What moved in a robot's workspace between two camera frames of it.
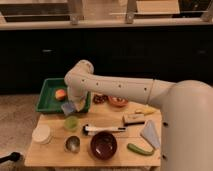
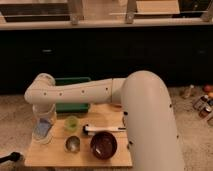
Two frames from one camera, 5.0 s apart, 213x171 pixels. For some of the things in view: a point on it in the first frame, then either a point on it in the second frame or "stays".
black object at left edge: [15, 156] stays
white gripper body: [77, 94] to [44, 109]
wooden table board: [112, 134] stays
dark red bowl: [103, 145] stays
